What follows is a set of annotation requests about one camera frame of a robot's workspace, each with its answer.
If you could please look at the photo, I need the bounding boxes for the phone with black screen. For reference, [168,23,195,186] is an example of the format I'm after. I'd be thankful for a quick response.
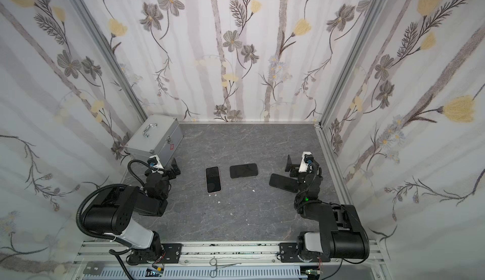
[205,166,221,194]

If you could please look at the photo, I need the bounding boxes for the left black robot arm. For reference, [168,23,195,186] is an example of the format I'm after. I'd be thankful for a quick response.
[75,156,182,266]

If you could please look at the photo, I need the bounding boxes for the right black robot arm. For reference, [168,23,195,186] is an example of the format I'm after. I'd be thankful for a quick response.
[285,152,370,263]

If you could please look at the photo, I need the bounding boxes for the black phone right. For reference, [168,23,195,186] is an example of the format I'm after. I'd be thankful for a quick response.
[269,173,299,194]

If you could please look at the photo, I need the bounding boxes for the silver first aid case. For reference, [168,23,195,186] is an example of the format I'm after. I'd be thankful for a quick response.
[125,115,183,166]

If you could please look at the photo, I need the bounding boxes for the black phone middle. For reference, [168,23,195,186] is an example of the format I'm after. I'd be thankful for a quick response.
[229,163,258,179]

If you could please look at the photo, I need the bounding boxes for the metal scissors forceps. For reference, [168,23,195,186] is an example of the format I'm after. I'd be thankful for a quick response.
[209,258,239,278]

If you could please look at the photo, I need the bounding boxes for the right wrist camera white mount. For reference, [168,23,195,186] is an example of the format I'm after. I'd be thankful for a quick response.
[299,151,314,173]

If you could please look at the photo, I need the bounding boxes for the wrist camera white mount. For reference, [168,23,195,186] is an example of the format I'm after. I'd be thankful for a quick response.
[147,155,164,171]
[299,151,314,173]

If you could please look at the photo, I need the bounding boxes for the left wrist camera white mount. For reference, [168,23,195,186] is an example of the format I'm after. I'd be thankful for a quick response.
[147,155,164,171]

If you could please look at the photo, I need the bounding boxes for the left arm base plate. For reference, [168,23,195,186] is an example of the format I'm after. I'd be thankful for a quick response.
[160,243,183,264]

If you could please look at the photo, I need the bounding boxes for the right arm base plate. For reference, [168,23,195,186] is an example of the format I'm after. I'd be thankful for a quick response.
[277,242,301,263]

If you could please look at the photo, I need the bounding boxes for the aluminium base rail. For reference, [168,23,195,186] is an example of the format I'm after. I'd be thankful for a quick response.
[67,241,391,279]

